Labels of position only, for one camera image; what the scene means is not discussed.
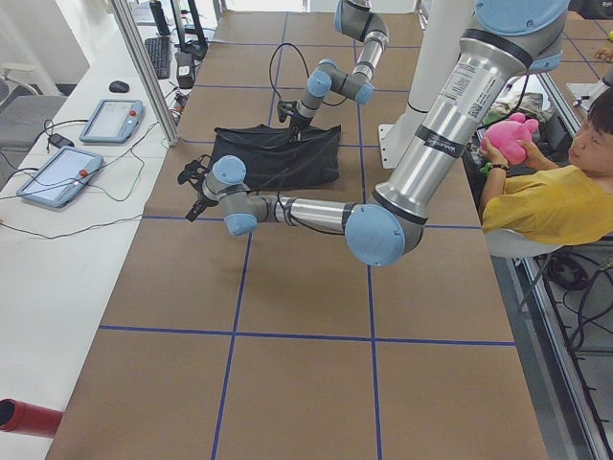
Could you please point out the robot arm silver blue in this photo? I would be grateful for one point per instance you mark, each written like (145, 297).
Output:
(469, 52)
(354, 19)

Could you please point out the pink plush toy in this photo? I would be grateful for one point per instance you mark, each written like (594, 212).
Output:
(505, 135)

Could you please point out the red cylinder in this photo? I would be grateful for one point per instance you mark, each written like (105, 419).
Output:
(25, 418)

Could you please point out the white camera mast post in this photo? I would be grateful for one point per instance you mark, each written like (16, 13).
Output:
(446, 22)

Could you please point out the person in yellow shirt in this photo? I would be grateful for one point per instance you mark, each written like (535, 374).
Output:
(567, 205)

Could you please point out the black computer mouse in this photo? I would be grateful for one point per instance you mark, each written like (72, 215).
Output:
(119, 87)

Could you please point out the aluminium frame post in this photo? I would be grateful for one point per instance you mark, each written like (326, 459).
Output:
(138, 53)

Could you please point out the black keyboard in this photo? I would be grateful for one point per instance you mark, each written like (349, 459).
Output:
(158, 50)

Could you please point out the black t-shirt with logo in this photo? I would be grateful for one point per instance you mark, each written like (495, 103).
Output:
(277, 160)

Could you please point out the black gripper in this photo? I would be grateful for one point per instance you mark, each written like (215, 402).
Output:
(203, 201)
(296, 125)

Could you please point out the far teach pendant tablet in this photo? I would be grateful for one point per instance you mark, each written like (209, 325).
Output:
(113, 121)

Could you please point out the teach pendant tablet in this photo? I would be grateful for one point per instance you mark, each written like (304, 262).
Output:
(113, 121)
(62, 177)

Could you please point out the near teach pendant tablet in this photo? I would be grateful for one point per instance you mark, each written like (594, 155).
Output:
(62, 177)

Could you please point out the white chair seat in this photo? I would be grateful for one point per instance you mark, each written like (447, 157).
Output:
(506, 243)

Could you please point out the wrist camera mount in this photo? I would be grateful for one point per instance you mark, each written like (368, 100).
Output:
(285, 109)
(196, 171)

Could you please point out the brown paper table cover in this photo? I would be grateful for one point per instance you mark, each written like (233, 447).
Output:
(281, 344)

